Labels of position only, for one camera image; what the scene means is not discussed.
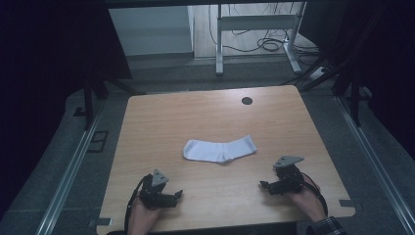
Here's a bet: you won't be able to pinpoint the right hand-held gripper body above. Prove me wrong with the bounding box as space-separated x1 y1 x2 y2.
267 155 306 196

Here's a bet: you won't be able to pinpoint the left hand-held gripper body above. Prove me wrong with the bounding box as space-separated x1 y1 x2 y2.
139 168 180 211

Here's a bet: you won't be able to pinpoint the white sock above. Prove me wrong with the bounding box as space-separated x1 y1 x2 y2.
182 134 258 165

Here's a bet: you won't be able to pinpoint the person's left hand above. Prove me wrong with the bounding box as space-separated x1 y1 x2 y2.
126 197 164 235

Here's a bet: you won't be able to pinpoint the person's right hand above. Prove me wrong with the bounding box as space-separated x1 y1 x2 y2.
286 183 328 223

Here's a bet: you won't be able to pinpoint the grey tape piece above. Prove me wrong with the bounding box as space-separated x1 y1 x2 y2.
88 217 113 227
338 198 356 209

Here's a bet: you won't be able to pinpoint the black metal stand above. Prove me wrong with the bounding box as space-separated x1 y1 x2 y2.
81 76 111 131
349 72 364 127

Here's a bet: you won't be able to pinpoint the white power strip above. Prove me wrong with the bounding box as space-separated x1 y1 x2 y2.
308 66 327 81

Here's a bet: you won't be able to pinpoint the dark curtain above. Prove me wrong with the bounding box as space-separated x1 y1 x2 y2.
298 0 415 158
0 0 133 216

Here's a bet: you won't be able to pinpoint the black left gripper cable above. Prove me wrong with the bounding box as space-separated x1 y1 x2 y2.
123 175 152 235

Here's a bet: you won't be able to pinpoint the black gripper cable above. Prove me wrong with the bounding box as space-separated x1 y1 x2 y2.
300 171 329 217
123 175 152 235

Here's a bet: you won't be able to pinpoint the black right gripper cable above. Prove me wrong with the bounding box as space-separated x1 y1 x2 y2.
300 171 329 217

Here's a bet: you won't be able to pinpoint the aluminium floor rail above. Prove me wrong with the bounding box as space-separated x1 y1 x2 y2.
34 103 107 235
335 96 415 235

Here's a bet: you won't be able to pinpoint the black floor cables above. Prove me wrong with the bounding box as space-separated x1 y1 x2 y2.
208 3 321 67

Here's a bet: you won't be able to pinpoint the white metal desk frame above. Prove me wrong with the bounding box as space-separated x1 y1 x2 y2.
214 1 308 76

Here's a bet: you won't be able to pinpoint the white wall panel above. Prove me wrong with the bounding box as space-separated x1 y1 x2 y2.
108 5 194 57

